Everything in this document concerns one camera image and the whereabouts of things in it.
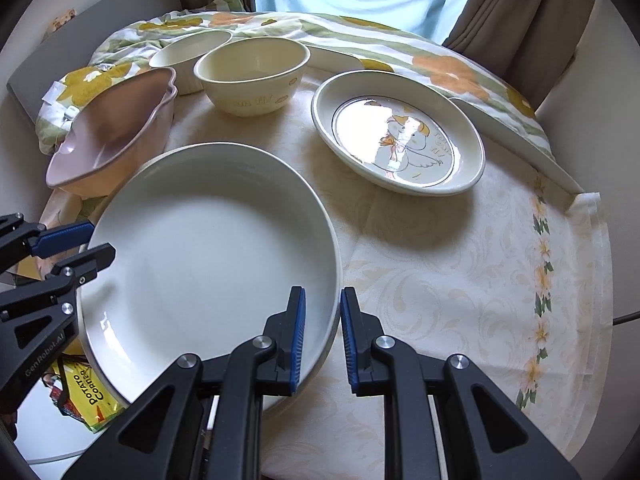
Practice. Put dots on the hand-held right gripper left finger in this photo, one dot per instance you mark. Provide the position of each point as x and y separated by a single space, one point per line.
298 340

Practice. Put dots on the brown plate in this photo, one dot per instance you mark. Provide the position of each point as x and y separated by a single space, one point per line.
115 130

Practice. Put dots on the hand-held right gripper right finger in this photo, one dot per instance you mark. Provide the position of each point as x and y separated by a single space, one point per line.
348 340

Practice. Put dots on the cream round bowl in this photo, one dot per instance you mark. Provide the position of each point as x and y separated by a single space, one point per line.
250 95

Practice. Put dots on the grey cushion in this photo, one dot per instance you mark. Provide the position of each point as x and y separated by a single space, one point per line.
100 10

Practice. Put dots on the white ribbed bowl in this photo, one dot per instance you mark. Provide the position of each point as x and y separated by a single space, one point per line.
185 50

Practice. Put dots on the large plain white plate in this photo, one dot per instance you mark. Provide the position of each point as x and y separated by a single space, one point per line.
200 260

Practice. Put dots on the cream floral tablecloth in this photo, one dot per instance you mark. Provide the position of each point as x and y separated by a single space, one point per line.
425 270

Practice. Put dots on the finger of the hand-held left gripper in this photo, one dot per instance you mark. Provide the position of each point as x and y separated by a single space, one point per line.
85 267
65 237

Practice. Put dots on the cream duck print plate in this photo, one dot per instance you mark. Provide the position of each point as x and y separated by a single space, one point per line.
400 135

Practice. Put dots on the floral striped blanket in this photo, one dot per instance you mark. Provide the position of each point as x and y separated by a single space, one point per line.
350 35

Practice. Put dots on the yellow snack packet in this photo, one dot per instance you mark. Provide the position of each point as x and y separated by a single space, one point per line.
95 400

